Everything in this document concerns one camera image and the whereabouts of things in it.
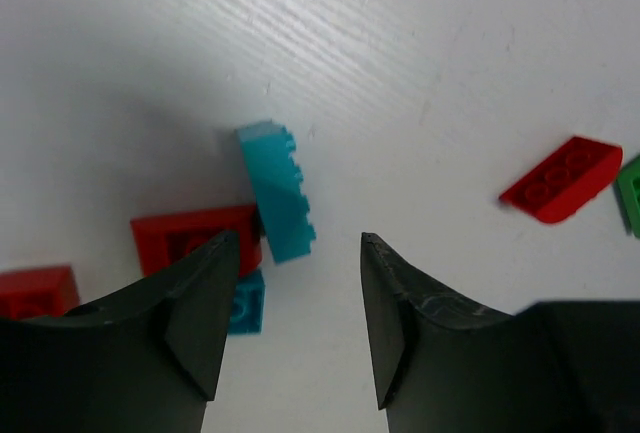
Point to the red sloped lego brick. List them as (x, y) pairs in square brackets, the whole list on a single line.
[(566, 180)]

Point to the long green lego brick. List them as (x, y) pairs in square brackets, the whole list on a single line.
[(627, 189)]

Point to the red arched lego brick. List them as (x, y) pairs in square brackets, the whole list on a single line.
[(165, 239)]

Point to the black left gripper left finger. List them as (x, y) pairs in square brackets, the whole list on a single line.
[(145, 358)]

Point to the small red square lego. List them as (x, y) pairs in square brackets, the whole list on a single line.
[(29, 293)]

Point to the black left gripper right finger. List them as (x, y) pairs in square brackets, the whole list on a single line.
[(443, 362)]

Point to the small teal square lego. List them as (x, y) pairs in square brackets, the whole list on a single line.
[(248, 305)]

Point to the long teal lego brick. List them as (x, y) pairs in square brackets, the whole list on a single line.
[(276, 179)]

